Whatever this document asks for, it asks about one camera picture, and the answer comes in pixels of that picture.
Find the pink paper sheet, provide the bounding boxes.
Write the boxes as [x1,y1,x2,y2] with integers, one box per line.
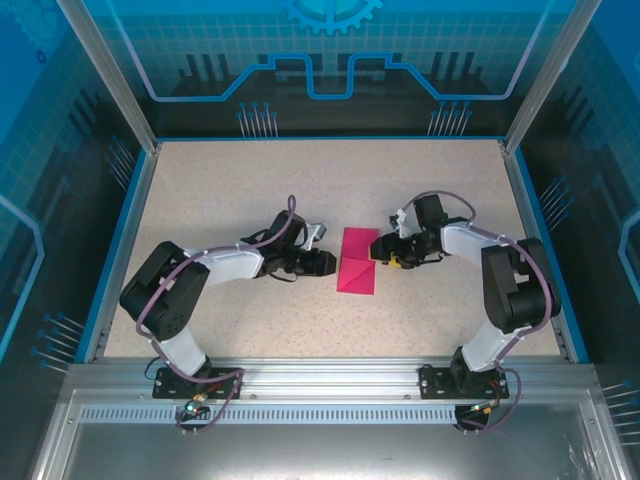
[335,227,380,295]

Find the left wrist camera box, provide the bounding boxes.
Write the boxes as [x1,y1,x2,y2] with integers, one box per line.
[304,222,329,249]

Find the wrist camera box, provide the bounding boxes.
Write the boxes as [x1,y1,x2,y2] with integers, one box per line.
[304,222,329,249]
[389,209,414,236]

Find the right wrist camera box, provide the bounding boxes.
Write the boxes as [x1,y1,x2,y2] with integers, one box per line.
[389,209,414,236]

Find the aluminium mounting rail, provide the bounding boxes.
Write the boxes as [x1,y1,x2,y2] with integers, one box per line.
[67,355,599,401]

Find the aluminium side rail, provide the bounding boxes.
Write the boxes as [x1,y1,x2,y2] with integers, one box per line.
[82,142,162,364]
[499,142,574,361]

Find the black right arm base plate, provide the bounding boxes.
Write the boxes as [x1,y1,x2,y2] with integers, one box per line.
[418,364,511,400]

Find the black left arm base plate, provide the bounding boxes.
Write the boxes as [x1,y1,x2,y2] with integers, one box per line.
[152,366,245,400]

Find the slotted grey cable duct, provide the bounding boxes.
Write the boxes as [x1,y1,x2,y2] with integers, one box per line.
[79,405,481,426]

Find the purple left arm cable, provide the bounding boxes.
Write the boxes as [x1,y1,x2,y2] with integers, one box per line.
[135,194,301,437]

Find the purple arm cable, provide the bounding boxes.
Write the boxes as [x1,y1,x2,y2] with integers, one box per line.
[402,189,559,434]
[135,194,301,437]

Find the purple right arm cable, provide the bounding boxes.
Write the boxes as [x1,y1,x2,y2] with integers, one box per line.
[402,189,559,434]

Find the aluminium frame post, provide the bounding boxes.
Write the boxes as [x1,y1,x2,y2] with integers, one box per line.
[502,0,601,156]
[57,0,164,154]

